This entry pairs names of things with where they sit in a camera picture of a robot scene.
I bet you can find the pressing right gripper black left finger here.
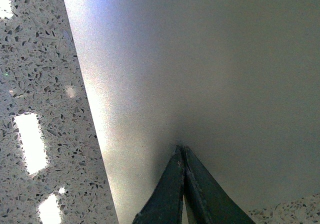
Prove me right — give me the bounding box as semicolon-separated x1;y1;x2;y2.
132;145;185;224

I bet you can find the pressing right gripper black right finger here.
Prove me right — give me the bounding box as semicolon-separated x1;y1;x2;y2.
183;146;254;223

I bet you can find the grey laptop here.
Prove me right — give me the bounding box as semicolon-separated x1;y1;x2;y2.
64;0;320;223

